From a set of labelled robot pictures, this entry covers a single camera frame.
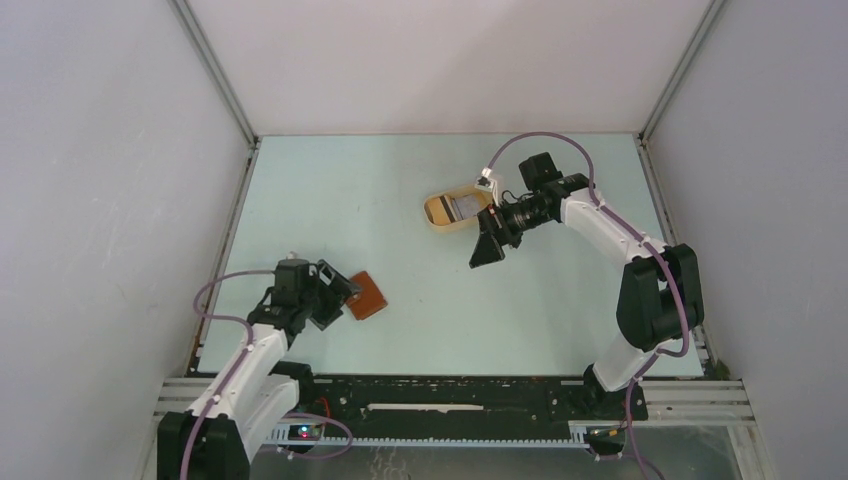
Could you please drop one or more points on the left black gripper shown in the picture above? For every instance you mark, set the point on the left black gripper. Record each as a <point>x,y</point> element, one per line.
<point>329,313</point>

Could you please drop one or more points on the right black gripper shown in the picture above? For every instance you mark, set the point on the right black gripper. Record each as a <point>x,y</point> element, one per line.
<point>488,249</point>

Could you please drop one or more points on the silver VIP credit card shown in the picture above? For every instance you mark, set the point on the silver VIP credit card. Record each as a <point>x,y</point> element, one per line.
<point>468,206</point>

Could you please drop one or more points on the brown leather card holder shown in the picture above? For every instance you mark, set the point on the brown leather card holder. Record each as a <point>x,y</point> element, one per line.
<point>369,300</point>

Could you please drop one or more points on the beige oval tray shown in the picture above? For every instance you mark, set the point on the beige oval tray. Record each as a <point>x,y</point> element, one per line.
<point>455,209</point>

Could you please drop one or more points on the gold credit card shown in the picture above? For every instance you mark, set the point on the gold credit card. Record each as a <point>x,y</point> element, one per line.
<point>440,211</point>

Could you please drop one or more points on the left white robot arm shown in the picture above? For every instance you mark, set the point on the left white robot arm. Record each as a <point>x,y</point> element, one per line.
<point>219,434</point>

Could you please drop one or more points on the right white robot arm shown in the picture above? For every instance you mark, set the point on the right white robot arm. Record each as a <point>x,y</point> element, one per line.
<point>659,297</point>

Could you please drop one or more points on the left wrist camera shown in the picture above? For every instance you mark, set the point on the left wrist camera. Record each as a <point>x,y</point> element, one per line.
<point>293,273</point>

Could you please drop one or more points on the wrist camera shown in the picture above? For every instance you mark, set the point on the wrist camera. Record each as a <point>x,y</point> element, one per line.
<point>293,273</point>
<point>488,180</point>

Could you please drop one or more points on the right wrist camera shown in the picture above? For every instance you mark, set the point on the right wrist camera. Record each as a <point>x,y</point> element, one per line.
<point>488,180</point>

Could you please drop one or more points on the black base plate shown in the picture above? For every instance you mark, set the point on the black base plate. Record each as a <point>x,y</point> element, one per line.
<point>478,407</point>

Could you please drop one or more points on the grey cable duct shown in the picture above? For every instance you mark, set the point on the grey cable duct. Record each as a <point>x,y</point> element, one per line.
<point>293,435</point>

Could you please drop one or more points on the aluminium frame rail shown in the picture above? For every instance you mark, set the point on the aluminium frame rail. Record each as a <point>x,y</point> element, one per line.
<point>667,402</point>

